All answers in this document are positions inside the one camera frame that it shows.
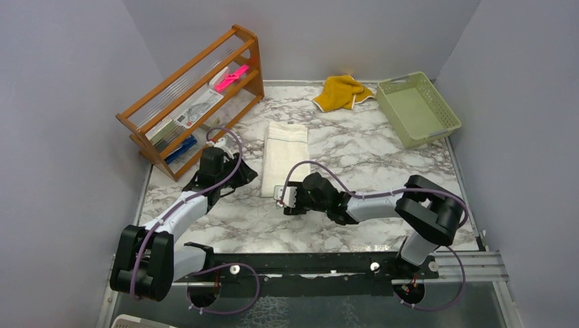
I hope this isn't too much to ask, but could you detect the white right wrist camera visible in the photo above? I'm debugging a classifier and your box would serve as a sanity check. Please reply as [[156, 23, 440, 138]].
[[273, 185, 297, 208]]

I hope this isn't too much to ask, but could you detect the pink plastic tool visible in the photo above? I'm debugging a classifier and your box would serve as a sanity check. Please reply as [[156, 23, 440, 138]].
[[214, 64, 250, 93]]

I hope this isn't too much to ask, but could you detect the ruler set clear package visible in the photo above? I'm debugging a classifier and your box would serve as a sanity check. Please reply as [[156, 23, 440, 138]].
[[173, 87, 223, 128]]

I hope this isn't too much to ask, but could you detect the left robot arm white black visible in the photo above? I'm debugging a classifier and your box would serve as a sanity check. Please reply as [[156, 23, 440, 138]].
[[109, 147, 258, 301]]

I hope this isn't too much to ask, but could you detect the blue pen pack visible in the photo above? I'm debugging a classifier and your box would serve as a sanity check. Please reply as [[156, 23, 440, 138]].
[[165, 135, 197, 164]]

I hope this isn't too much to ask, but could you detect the light green plastic basket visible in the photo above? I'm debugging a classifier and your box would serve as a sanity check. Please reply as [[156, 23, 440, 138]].
[[376, 72, 462, 149]]

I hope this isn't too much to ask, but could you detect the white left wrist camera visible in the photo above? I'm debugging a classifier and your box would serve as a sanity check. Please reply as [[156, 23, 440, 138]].
[[206, 137, 237, 159]]

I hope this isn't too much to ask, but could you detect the green stapler box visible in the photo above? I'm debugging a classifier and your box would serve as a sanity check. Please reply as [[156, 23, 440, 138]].
[[145, 118, 182, 146]]

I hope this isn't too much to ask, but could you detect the wooden shelf rack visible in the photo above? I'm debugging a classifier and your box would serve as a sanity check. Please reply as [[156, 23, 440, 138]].
[[116, 25, 264, 181]]

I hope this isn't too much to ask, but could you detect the small green staples box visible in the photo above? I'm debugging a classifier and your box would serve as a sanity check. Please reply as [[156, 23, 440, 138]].
[[201, 118, 221, 131]]

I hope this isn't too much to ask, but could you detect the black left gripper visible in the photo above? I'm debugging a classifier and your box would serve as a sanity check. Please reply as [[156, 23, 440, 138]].
[[216, 152, 257, 189]]

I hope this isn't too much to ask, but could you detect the yellow towel white trim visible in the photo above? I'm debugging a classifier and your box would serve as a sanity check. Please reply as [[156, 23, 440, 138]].
[[312, 75, 375, 113]]

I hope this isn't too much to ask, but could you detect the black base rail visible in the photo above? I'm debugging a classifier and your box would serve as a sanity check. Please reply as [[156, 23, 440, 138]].
[[178, 251, 439, 298]]

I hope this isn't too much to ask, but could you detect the white terry towel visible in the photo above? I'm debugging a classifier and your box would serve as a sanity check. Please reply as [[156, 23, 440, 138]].
[[261, 122, 310, 197]]

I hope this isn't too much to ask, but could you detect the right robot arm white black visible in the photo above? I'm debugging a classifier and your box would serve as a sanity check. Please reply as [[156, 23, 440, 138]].
[[273, 173, 467, 278]]

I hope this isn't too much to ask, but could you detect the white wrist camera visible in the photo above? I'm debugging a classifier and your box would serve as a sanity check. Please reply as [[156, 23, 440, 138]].
[[206, 137, 237, 159], [273, 185, 297, 208]]

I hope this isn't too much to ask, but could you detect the white bin corner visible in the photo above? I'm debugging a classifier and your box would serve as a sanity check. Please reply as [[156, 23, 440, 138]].
[[111, 314, 175, 328]]

